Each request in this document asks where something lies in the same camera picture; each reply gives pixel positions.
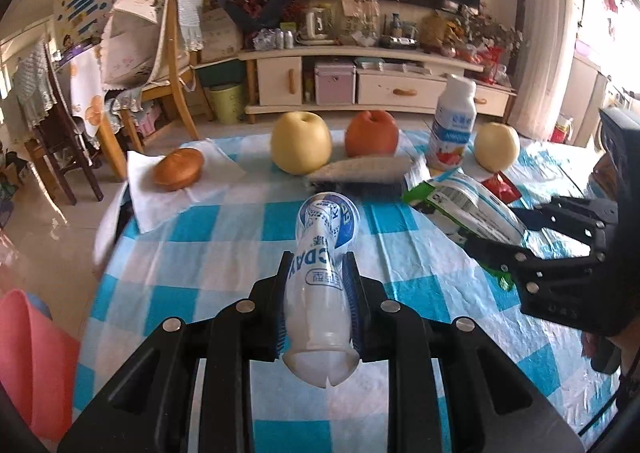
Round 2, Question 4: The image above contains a pink plastic trash basin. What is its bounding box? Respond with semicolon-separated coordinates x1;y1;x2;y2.
0;289;79;442

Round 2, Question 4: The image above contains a red snack packet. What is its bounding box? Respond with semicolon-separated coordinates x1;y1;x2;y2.
482;172;522;205

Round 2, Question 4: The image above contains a green white snack bag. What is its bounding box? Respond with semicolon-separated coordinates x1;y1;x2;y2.
400;167;528;292

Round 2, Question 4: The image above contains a black white snack bag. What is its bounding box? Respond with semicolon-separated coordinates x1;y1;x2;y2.
304;155;414;194

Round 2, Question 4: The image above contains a blue white checkered tablecloth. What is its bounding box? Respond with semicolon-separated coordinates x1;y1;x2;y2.
73;136;618;452

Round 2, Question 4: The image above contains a small yellow pear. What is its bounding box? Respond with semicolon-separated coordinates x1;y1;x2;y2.
474;122;520;173

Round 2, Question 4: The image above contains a white paper napkin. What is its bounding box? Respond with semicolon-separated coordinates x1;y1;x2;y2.
128;139;245;233

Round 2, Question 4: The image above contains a white yogurt drink bottle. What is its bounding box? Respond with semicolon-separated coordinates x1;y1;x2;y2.
426;74;476;172

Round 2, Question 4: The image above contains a brown muffin cake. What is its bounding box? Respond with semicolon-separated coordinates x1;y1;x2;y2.
152;148;205;192

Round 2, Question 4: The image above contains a red orange apple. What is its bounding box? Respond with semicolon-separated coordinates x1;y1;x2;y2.
345;110;399;158

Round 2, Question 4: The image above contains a dark wooden chair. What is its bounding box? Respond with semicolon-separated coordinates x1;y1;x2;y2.
12;40;104;205

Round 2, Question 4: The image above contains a large yellow pear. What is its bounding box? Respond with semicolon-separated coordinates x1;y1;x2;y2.
270;111;333;176

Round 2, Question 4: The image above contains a green waste bin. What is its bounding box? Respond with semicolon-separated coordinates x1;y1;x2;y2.
207;84;246;125

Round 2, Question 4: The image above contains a white curtain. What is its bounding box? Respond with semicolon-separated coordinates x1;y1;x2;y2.
508;0;577;141

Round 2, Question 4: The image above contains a light wooden chair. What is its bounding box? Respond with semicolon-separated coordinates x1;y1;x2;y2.
105;0;202;152

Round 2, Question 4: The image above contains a pink storage box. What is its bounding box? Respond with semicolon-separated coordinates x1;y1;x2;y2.
314;60;356;106

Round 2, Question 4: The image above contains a cream tv cabinet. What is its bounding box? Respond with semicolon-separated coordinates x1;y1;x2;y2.
236;44;518;124

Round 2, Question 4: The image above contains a white folded cushion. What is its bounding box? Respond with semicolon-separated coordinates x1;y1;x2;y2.
100;0;164;91

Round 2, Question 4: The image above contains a white electric kettle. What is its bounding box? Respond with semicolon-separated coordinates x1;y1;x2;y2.
296;7;336;46

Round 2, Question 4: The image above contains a dark flower bouquet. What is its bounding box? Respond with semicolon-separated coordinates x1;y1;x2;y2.
216;0;291;37

